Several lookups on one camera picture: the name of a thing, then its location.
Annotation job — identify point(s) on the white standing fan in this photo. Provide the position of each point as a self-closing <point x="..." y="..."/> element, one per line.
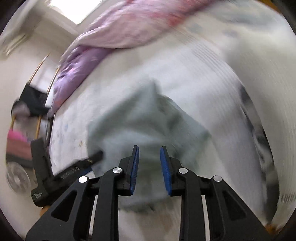
<point x="17" y="176"/>

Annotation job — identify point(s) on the wooden clothes rack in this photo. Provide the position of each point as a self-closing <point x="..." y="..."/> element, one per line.
<point x="41" y="97"/>

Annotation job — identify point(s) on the pink towel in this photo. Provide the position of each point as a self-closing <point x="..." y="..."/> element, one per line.
<point x="17" y="139"/>

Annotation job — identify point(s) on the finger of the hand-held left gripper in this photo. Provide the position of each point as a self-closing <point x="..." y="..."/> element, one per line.
<point x="79" y="165"/>
<point x="41" y="160"/>

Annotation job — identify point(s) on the window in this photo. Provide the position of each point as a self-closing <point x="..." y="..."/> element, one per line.
<point x="74" y="8"/>

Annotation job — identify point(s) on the bed with floral sheet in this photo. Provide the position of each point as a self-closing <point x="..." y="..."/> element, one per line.
<point x="203" y="92"/>

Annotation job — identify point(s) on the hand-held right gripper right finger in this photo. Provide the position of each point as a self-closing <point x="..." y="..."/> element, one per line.
<point x="164" y="171"/>

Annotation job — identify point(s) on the purple floral quilt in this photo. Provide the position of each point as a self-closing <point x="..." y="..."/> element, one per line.
<point x="115" y="39"/>

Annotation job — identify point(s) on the grey zip hoodie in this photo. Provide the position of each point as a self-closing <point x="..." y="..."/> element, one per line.
<point x="143" y="125"/>

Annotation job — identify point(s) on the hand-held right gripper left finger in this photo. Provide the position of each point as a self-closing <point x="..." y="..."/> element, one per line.
<point x="135" y="171"/>

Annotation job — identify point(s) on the dark jacket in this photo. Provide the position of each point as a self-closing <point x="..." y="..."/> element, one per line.
<point x="32" y="99"/>

